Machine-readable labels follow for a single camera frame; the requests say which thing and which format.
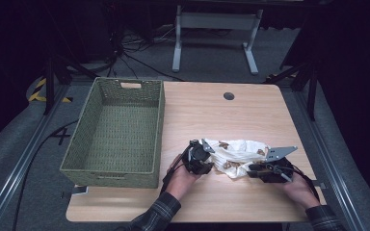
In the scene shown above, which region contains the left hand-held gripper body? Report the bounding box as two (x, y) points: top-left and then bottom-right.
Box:
(182, 138), (216, 176)

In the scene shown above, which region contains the tangle of black cables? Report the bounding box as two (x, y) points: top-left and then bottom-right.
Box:
(109, 28), (177, 54)

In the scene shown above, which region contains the long black floor cable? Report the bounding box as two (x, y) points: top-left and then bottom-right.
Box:
(12, 118), (80, 231)

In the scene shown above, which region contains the thin black floor cable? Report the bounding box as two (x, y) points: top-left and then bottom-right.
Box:
(121, 51), (186, 82)

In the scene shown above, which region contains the grey metal floor rail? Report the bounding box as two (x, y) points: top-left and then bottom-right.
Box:
(0, 80), (75, 231)
(293, 90), (367, 231)

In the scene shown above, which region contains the hand-held gripper cable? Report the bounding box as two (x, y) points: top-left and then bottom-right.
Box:
(160, 162), (187, 195)
(292, 167), (322, 201)

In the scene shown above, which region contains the left hand-held gripper cable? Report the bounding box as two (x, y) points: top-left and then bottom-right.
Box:
(160, 162), (187, 195)

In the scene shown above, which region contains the yellow and black floor tape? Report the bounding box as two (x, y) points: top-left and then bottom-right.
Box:
(28, 77), (73, 104)

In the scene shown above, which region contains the black metal stand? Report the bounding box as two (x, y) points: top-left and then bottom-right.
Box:
(264, 62), (319, 122)
(42, 54), (99, 116)

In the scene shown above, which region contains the person's right hand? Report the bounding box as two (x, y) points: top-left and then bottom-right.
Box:
(280, 171), (322, 210)

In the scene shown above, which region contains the person's left hand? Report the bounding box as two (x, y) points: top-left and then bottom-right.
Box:
(165, 153), (203, 201)

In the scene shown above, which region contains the white cloth with brown print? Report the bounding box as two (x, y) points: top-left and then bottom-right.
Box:
(201, 138), (273, 180)

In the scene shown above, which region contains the green woven basket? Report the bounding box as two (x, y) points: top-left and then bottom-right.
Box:
(59, 76), (167, 190)

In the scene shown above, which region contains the white metal desk frame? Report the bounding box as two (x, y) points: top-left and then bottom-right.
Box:
(172, 4), (264, 76)

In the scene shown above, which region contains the right hand-held gripper cable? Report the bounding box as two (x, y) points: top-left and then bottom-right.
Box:
(292, 167), (322, 201)

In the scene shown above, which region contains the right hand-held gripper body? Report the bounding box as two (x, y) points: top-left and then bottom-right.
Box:
(256, 145), (299, 185)

